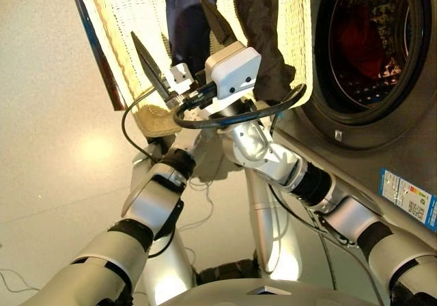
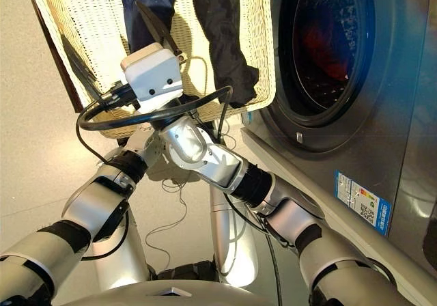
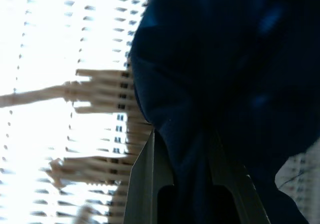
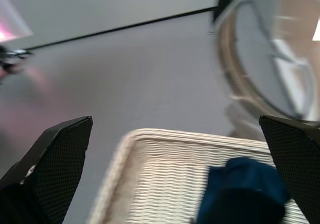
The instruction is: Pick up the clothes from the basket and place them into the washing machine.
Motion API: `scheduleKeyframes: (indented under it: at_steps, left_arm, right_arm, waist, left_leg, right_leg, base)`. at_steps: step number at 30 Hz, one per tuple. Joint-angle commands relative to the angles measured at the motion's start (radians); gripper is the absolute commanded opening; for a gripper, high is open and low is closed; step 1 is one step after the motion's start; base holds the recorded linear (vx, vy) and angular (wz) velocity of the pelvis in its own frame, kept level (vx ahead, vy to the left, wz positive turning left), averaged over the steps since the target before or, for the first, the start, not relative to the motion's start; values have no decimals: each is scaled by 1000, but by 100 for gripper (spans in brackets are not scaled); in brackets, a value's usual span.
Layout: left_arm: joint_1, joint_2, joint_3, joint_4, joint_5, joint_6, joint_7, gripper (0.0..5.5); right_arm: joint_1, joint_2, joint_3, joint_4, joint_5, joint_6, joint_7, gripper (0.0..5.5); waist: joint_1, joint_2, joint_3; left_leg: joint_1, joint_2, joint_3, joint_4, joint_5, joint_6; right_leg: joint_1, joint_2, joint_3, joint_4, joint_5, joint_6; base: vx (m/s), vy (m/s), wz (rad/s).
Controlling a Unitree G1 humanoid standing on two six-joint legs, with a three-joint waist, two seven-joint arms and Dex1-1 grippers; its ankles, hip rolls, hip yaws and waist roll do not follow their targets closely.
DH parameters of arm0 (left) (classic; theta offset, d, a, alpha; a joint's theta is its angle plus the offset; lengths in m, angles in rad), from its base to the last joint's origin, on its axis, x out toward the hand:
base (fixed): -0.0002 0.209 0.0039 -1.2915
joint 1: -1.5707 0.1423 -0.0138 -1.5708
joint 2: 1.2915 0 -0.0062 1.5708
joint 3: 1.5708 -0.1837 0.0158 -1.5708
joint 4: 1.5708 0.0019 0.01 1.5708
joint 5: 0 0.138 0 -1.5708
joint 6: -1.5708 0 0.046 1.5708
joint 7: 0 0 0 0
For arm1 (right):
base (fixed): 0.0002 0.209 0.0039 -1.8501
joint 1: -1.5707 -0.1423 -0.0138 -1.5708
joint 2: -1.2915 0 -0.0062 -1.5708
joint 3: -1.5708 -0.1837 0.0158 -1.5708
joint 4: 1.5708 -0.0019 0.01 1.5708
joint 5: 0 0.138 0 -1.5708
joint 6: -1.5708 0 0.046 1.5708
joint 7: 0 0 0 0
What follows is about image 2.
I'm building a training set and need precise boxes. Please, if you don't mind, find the black cloth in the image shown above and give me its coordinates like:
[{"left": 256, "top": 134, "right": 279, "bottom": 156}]
[{"left": 190, "top": 0, "right": 261, "bottom": 109}]

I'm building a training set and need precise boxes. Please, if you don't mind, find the orange-red cloth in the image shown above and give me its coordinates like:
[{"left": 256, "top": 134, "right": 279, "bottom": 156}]
[{"left": 300, "top": 7, "right": 354, "bottom": 81}]

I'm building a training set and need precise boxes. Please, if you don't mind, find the pale woven laundry basket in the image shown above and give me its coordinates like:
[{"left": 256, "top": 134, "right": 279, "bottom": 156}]
[{"left": 29, "top": 0, "right": 277, "bottom": 140}]

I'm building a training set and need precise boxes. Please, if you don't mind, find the grey washing machine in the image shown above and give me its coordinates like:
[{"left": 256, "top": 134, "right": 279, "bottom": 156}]
[{"left": 240, "top": 0, "right": 437, "bottom": 306}]

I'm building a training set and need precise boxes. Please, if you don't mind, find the dark brown wooden stand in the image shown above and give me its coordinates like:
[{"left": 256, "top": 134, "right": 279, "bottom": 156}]
[{"left": 23, "top": 0, "right": 85, "bottom": 113}]

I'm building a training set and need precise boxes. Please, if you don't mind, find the silver robot leg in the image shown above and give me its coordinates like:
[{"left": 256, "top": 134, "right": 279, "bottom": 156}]
[
  {"left": 209, "top": 182, "right": 257, "bottom": 288},
  {"left": 91, "top": 196, "right": 151, "bottom": 292}
]

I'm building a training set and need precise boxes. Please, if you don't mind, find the silver robot torso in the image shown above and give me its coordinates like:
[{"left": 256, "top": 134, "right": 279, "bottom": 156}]
[{"left": 51, "top": 280, "right": 287, "bottom": 306}]

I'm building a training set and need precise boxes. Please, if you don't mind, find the blue energy label sticker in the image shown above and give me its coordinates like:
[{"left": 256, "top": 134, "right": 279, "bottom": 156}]
[{"left": 333, "top": 169, "right": 391, "bottom": 238}]

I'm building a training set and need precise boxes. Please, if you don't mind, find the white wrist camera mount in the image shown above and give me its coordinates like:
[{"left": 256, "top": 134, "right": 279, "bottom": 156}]
[{"left": 119, "top": 42, "right": 184, "bottom": 113}]

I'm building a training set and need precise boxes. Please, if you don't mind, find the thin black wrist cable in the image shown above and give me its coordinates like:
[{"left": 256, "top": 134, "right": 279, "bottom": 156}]
[{"left": 76, "top": 125, "right": 109, "bottom": 165}]

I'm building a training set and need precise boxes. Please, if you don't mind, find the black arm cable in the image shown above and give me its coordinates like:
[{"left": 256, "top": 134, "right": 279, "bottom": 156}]
[{"left": 76, "top": 85, "right": 234, "bottom": 141}]

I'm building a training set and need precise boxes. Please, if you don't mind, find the thin floor wire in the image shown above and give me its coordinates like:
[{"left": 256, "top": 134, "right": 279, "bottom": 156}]
[{"left": 145, "top": 176, "right": 188, "bottom": 271}]

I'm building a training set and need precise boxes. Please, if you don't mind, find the black trailing body cable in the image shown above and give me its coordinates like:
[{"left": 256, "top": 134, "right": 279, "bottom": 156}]
[{"left": 223, "top": 196, "right": 284, "bottom": 306}]

